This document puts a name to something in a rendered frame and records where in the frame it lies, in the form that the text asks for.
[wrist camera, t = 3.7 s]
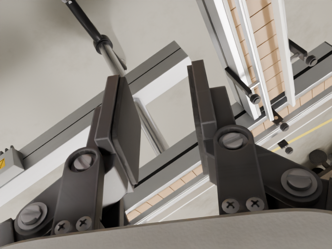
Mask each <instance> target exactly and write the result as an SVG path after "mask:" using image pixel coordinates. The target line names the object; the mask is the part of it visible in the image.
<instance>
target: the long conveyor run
mask: <svg viewBox="0 0 332 249"><path fill-rule="evenodd" d="M307 55H308V56H311V55H314V56H315V57H317V58H318V60H317V63H316V64H315V65H314V66H311V67H310V66H308V65H307V64H306V63H305V62H306V61H303V60H301V59H298V60H297V61H295V62H294V63H292V73H293V81H294V90H295V93H294V95H295V106H294V107H293V106H292V105H290V104H289V103H288V100H287V97H286V96H285V97H284V98H282V99H281V100H279V101H278V102H276V103H275V104H273V105H272V106H271V109H272V113H273V117H274V120H273V121H269V120H268V119H267V118H266V114H265V110H264V111H263V112H261V115H260V116H258V118H257V119H256V120H254V119H253V118H252V117H251V116H250V115H249V114H248V113H247V112H246V111H245V110H244V109H243V108H242V106H241V105H240V104H239V103H238V102H236V103H234V104H233V105H231V107H232V111H233V114H234V118H235V122H236V124H237V125H241V126H244V127H246V128H247V129H248V130H249V131H250V132H251V133H252V135H253V138H254V143H255V144H257V145H259V146H261V147H263V148H265V149H270V148H271V147H273V146H274V145H276V144H277V145H278V146H279V147H280V148H281V149H284V148H285V152H286V153H287V154H289V155H290V154H291V153H293V148H292V147H287V146H288V145H289V144H288V143H287V142H286V141H285V140H284V139H285V138H286V137H288V136H289V135H291V134H292V133H294V132H295V131H297V130H298V129H300V128H301V127H303V126H304V125H306V124H307V123H309V122H310V121H312V120H313V119H315V118H316V117H318V116H319V115H320V114H322V113H323V112H325V111H326V110H328V109H329V108H331V107H332V45H330V44H329V43H327V42H326V41H325V42H323V43H322V44H320V45H319V46H317V47H316V48H314V49H313V50H311V51H310V52H309V53H307ZM213 186H214V184H212V183H211V182H209V175H203V169H202V164H201V158H200V152H199V147H198V141H197V135H196V130H195V131H193V132H192V133H190V134H189V135H187V136H186V137H184V138H183V139H181V140H180V141H178V142H177V143H175V144H174V145H173V146H171V147H170V148H168V149H167V150H165V151H164V152H162V153H161V154H159V155H158V156H157V157H155V158H154V159H152V160H151V161H149V162H148V163H147V164H145V165H144V166H142V167H141V168H139V178H138V184H135V185H134V192H131V193H126V194H125V195H124V196H123V200H124V226H129V225H137V224H145V223H153V222H160V221H162V220H163V219H165V218H166V217H168V216H169V215H171V214H172V213H174V212H175V211H177V210H178V209H180V208H181V207H183V206H184V205H186V204H187V203H189V202H190V201H192V200H193V199H195V198H196V197H198V196H199V195H201V194H202V193H204V192H205V191H207V190H208V189H210V188H211V187H213Z"/></svg>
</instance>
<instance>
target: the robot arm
mask: <svg viewBox="0 0 332 249"><path fill-rule="evenodd" d="M187 72H188V79H189V87H190V94H191V101H192V109H193V116H194V123H195V130H196V135H197V141H198V147H199V152H200V158H201V164H202V169H203V175H209V182H211V183H212V184H214V185H216V186H217V195H218V207H219V215H214V216H205V217H196V218H187V219H179V220H170V221H162V222H153V223H145V224H137V225H129V226H124V200H123V196H124V195H125V194H126V193H131V192H134V185H135V184H138V178H139V160H140V141H141V120H140V117H139V114H138V111H137V108H136V105H135V103H134V100H133V97H132V94H131V91H130V88H129V85H128V82H127V80H126V77H121V75H120V74H118V75H113V76H108V77H107V81H106V86H105V90H104V95H103V100H102V105H101V106H99V107H96V108H95V109H94V113H93V117H92V122H91V126H90V130H89V135H88V139H87V143H86V147H82V148H79V149H77V150H75V151H74V152H73V153H71V154H70V155H69V156H68V158H67V159H66V161H65V164H64V169H63V174H62V176H61V177H60V178H59V179H58V180H56V181H55V182H54V183H53V184H51V185H50V186H49V187H48V188H46V189H45V190H44V191H43V192H41V193H40V194H39V195H38V196H36V197H35V198H34V199H33V200H31V201H30V202H29V203H28V204H26V205H25V206H24V207H23V208H22V209H21V210H20V211H19V213H18V214H17V216H16V218H15V219H14V220H13V219H12V218H9V219H8V220H6V221H4V222H2V223H0V249H332V178H331V177H330V178H329V180H326V179H322V178H320V177H319V176H318V175H317V174H316V173H315V172H313V171H312V170H310V169H308V168H306V167H304V166H302V165H300V164H298V163H295V162H293V161H291V160H289V159H287V158H285V157H283V156H280V155H278V154H276V153H274V152H272V151H270V150H268V149H265V148H263V147H261V146H259V145H257V144H255V143H254V138H253V135H252V133H251V132H250V131H249V130H248V129H247V128H246V127H244V126H241V125H237V124H236V122H235V118H234V114H233V111H232V107H231V104H230V100H229V97H228V93H227V90H226V86H218V87H212V88H209V85H208V79H207V74H206V70H205V65H204V60H203V59H202V60H196V61H191V65H187Z"/></svg>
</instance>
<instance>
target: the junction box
mask: <svg viewBox="0 0 332 249"><path fill-rule="evenodd" d="M22 171H24V164H23V157H22V153H21V152H19V151H18V150H16V149H14V148H10V149H9V150H8V151H6V152H5V153H3V154H2V155H1V156H0V187H1V186H2V185H4V184H5V183H7V182H8V181H10V180H11V179H12V178H14V177H15V176H17V175H18V174H20V173H21V172H22Z"/></svg>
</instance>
